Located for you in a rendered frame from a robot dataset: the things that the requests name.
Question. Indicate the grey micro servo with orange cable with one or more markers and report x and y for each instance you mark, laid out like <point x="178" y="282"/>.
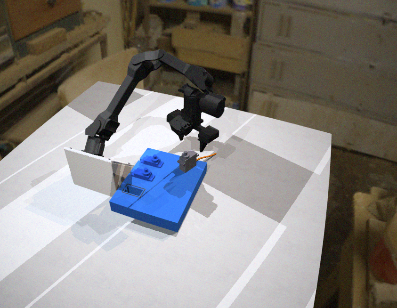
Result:
<point x="188" y="160"/>

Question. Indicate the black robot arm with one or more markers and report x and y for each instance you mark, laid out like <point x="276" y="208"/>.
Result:
<point x="139" y="68"/>

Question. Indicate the blue rectangular block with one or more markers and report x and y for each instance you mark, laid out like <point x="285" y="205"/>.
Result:
<point x="157" y="191"/>

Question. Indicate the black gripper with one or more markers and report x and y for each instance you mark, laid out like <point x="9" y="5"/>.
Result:
<point x="206" y="134"/>

